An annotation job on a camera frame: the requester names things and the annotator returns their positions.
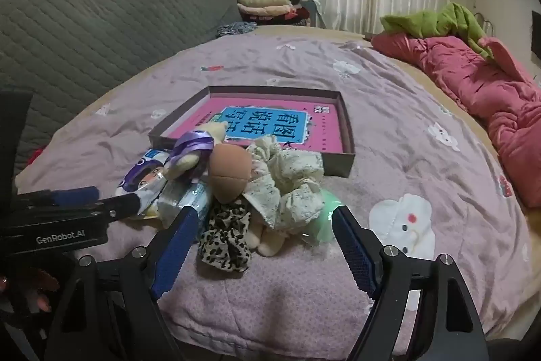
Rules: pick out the pink quilted comforter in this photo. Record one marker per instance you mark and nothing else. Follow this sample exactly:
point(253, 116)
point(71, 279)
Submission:
point(498, 91)

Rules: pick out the green plush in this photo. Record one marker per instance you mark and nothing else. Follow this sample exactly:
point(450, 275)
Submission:
point(319, 230)

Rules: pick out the peach plush bun toy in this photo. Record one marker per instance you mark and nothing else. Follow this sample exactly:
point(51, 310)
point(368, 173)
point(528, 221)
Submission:
point(229, 170)

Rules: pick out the grey quilted headboard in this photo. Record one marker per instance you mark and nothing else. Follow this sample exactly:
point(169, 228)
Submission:
point(69, 53)

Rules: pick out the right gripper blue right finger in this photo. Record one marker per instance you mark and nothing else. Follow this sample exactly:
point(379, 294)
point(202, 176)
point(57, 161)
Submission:
point(361, 249)

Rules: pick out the blue patterned cloth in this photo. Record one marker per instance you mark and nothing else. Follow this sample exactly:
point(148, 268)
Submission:
point(235, 28)

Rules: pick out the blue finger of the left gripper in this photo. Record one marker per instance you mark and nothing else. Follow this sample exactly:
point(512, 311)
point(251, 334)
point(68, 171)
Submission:
point(78, 196)
point(116, 208)

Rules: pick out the pink and blue book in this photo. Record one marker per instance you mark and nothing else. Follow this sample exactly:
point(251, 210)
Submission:
point(300, 122)

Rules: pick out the green blanket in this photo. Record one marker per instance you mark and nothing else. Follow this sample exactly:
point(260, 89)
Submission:
point(452, 20)

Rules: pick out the leopard print scrunchie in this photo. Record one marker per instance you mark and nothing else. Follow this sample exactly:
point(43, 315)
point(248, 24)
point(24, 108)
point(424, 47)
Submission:
point(223, 244)

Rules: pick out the beige bear with tiara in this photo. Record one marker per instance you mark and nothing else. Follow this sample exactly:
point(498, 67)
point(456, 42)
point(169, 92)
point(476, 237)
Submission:
point(259, 237)

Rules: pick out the floral white scrunchie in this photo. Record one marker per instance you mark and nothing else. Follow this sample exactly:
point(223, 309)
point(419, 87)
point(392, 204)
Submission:
point(285, 184)

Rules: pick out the green tissue pack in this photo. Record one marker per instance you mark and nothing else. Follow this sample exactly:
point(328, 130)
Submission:
point(186, 197)

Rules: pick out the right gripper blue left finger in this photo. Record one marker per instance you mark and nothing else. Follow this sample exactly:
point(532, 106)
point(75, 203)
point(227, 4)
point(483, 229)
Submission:
point(169, 248)

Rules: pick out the cream bear purple dress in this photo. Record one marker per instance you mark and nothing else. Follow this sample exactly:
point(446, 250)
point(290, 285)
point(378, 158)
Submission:
point(193, 147)

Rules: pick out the shallow purple cardboard box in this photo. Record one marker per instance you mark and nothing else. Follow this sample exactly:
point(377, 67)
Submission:
point(335, 164)

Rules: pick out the purple cartoon snack packet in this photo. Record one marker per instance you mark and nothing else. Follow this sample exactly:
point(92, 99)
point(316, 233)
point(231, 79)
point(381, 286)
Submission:
point(147, 181)

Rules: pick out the stack of folded clothes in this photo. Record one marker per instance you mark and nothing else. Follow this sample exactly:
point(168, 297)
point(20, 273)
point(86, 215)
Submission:
point(275, 12)

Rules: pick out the hand with red nails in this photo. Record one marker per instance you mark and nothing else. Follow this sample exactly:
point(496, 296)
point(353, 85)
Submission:
point(34, 283)

